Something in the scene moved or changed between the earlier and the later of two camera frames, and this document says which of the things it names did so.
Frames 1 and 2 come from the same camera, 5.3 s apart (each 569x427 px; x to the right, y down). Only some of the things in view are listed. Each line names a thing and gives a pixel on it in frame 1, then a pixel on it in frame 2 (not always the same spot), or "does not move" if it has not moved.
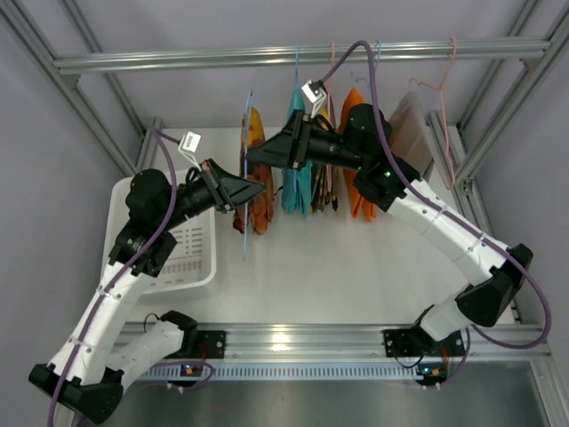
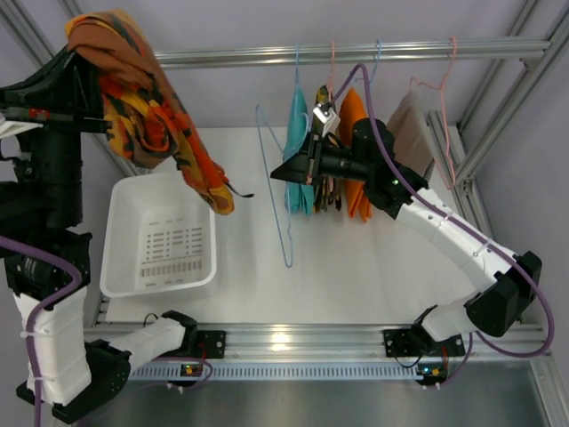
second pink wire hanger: [442, 87] does not move
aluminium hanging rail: [79, 66] does not move
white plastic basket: [193, 261] does not move
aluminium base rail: [355, 341] does not move
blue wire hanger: [246, 129] -> [260, 117]
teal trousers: [296, 181] does not move
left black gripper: [216, 187] -> [55, 123]
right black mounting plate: [406, 342] does not move
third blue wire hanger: [376, 66] does not move
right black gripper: [300, 141] -> [315, 160]
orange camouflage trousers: [257, 215] -> [146, 117]
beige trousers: [410, 134] does not move
